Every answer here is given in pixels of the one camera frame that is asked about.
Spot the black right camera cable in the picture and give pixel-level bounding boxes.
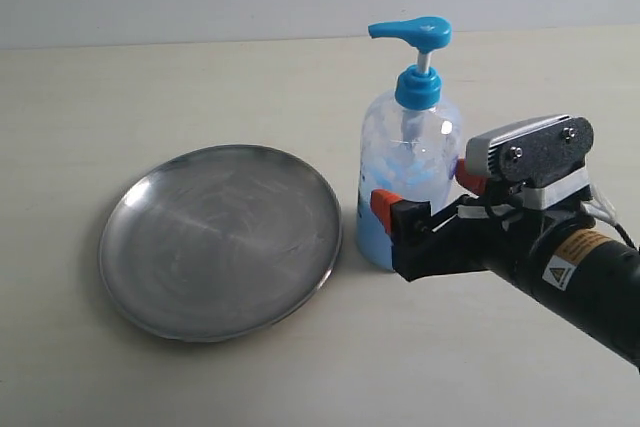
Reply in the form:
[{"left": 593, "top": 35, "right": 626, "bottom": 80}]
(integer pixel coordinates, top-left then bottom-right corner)
[{"left": 479, "top": 191, "right": 640, "bottom": 251}]

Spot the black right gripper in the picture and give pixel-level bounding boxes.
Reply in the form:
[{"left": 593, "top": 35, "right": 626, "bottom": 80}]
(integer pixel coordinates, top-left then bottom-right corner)
[{"left": 370, "top": 159, "right": 595, "bottom": 282}]

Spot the round stainless steel plate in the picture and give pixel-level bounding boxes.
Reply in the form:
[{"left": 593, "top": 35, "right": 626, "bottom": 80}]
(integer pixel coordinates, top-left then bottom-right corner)
[{"left": 98, "top": 144, "right": 343, "bottom": 343}]

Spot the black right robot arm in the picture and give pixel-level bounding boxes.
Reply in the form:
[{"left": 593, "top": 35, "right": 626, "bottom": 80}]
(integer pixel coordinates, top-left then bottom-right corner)
[{"left": 370, "top": 161, "right": 639, "bottom": 365}]

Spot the blue soap pump bottle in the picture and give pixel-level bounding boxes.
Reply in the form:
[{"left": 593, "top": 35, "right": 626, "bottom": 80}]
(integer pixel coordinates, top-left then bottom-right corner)
[{"left": 356, "top": 17, "right": 462, "bottom": 271}]

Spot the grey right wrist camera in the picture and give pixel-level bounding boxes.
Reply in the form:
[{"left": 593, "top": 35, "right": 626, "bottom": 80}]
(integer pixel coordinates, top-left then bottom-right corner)
[{"left": 464, "top": 114, "right": 594, "bottom": 211}]

